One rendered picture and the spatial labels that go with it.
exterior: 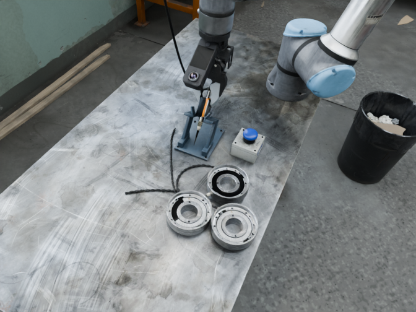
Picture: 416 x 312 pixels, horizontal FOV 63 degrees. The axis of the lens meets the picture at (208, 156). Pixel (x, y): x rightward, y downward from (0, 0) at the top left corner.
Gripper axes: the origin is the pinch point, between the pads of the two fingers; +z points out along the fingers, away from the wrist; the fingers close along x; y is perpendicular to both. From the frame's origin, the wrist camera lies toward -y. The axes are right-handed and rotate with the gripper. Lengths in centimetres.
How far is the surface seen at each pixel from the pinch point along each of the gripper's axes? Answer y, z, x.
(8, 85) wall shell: 44, 78, 145
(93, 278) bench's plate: -47.6, 12.0, 3.6
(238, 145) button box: -3.7, 7.4, -11.5
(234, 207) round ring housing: -20.9, 9.0, -17.0
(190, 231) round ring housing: -31.2, 8.5, -10.5
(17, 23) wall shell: 65, 47, 144
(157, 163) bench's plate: -15.3, 12.0, 6.5
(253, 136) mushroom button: -1.3, 4.6, -14.5
